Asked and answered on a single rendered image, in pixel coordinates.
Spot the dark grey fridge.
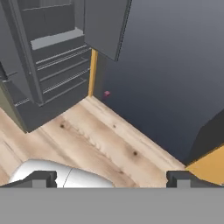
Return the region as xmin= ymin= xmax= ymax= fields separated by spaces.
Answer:
xmin=17 ymin=0 xmax=92 ymax=106

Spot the yellow cabinet side panel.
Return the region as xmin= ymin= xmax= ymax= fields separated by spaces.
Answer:
xmin=87 ymin=48 xmax=99 ymax=98

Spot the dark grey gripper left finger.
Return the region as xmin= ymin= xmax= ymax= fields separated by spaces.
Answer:
xmin=0 ymin=170 xmax=58 ymax=189

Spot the dark grey fridge door with bins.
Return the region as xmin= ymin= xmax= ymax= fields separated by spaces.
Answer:
xmin=0 ymin=0 xmax=46 ymax=134

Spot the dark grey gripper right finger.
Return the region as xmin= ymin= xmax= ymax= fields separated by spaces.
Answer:
xmin=165 ymin=170 xmax=224 ymax=189

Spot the white rounded object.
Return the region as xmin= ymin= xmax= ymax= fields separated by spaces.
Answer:
xmin=8 ymin=158 xmax=116 ymax=189

